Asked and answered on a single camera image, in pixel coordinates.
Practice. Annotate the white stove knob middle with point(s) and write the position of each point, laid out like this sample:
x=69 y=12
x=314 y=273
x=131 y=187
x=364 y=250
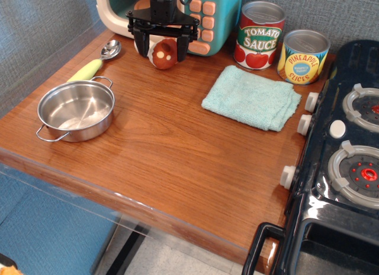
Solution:
x=304 y=124

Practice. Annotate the black toy stove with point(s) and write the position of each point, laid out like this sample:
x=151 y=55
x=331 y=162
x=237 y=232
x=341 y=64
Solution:
x=331 y=214

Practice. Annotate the white stove knob top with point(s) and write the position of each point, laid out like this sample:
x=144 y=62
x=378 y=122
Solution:
x=311 y=101

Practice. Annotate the orange microwave turntable plate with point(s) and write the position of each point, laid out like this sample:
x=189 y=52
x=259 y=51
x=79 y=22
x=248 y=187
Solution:
x=142 y=4

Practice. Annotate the brown plush toy mushroom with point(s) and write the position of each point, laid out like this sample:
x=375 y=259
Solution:
x=163 y=53

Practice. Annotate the green handled metal spoon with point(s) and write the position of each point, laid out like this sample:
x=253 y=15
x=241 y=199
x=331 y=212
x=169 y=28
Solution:
x=109 y=51

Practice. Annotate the stainless steel pot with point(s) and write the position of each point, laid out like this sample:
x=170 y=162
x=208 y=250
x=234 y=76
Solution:
x=76 y=111

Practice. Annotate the tomato sauce can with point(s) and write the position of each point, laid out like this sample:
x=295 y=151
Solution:
x=260 y=29

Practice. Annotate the white stove knob bottom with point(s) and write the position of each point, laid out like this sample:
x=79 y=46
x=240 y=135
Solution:
x=287 y=176

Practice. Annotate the light blue folded cloth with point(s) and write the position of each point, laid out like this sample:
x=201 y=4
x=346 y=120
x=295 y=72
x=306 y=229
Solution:
x=252 y=99

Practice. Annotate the toy microwave oven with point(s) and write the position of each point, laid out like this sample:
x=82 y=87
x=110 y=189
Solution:
x=217 y=20

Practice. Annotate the pineapple slices can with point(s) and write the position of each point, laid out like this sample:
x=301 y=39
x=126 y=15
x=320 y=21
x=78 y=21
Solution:
x=302 y=57

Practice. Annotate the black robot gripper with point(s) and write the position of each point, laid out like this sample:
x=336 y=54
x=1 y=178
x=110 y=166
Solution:
x=163 y=18

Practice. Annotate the white stove knob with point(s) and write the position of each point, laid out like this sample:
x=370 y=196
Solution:
x=304 y=124
x=311 y=101
x=287 y=176

